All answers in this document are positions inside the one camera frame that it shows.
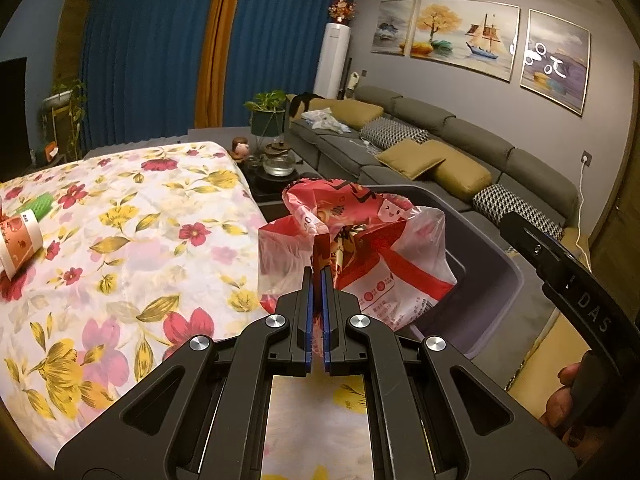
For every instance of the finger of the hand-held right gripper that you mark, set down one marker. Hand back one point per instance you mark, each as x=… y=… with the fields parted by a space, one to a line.
x=530 y=242

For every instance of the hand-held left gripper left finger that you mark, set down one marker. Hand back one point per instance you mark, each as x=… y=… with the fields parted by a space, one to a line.
x=311 y=310

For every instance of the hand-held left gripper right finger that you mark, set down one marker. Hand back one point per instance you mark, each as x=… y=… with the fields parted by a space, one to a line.
x=325 y=310

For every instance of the dark grey bin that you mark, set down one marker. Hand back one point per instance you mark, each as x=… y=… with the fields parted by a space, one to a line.
x=480 y=300

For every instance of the red printed plastic bag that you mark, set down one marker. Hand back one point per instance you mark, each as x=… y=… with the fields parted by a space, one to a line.
x=415 y=230

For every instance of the person's right hand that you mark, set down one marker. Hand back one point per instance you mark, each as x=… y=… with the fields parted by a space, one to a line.
x=557 y=405

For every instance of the black white patterned cushion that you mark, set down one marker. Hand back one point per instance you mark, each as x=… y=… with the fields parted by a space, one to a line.
x=395 y=132
x=515 y=207

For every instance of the grey sofa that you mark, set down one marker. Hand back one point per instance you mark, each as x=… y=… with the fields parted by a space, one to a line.
x=530 y=170

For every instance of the dark tea table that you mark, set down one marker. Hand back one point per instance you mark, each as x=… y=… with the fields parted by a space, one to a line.
x=270 y=187

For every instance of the glass teapot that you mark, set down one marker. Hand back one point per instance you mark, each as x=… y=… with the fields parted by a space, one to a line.
x=279 y=162

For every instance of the pink pig figurine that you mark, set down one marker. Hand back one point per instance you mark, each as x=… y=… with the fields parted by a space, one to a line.
x=241 y=149

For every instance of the floral cloth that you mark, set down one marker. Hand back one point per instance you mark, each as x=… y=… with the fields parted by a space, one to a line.
x=150 y=240

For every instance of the white clothes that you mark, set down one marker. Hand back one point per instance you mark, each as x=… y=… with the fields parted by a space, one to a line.
x=325 y=120

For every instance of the large yellow cushion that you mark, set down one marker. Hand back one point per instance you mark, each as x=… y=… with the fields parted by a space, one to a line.
x=355 y=112

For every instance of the leafy plant in green pot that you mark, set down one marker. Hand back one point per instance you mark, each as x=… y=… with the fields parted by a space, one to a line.
x=267 y=115

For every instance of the black cloth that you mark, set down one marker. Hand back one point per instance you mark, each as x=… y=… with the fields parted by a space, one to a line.
x=302 y=102

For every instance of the white handheld appliance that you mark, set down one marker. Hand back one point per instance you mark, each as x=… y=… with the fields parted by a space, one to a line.
x=355 y=82

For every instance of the white standing air conditioner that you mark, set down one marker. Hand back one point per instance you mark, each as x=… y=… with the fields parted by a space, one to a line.
x=331 y=60

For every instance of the blue curtain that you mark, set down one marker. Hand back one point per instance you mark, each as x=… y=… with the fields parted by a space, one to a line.
x=280 y=45
x=150 y=60

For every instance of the orange curtain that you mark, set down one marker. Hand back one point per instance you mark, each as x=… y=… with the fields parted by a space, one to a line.
x=215 y=50

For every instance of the orange flower arrangement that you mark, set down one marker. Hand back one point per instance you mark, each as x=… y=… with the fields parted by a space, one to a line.
x=342 y=11

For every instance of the red printed paper cup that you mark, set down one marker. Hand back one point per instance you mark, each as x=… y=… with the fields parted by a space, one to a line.
x=20 y=245

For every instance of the yellow plant stand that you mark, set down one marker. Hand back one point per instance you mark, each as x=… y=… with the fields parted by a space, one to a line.
x=50 y=125

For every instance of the trailing green potted plant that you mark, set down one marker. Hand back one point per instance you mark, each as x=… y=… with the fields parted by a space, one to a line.
x=70 y=97

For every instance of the black television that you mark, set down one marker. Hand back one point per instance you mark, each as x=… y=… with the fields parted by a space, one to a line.
x=12 y=120

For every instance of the brown wooden panel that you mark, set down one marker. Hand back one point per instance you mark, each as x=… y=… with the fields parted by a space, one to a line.
x=72 y=35

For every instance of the wall power outlet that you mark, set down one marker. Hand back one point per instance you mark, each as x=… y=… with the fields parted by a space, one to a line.
x=586 y=158

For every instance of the purple wall painting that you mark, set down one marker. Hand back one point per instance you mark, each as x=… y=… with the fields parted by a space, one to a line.
x=555 y=65

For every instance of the tree and sailboat wall painting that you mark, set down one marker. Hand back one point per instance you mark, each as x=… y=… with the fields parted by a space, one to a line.
x=465 y=35

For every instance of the grey seascape wall painting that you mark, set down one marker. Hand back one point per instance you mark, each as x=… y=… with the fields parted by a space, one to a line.
x=392 y=27

